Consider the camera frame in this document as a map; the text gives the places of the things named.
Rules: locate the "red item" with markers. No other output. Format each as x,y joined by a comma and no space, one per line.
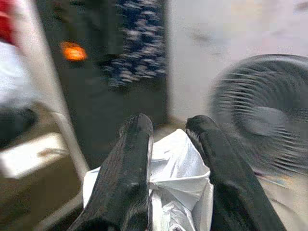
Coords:
6,21

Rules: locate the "white metal frame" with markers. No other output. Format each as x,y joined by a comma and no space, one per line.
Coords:
45,60

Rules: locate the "grey electric fan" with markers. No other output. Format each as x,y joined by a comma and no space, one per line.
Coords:
264,101

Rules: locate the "blue white patterned cloth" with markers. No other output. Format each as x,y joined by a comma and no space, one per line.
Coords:
142,48

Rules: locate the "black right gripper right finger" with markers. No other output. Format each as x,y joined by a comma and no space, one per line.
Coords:
235,192

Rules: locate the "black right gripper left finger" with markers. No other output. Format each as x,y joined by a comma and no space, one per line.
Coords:
125,180

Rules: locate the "orange light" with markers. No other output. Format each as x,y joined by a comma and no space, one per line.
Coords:
73,51

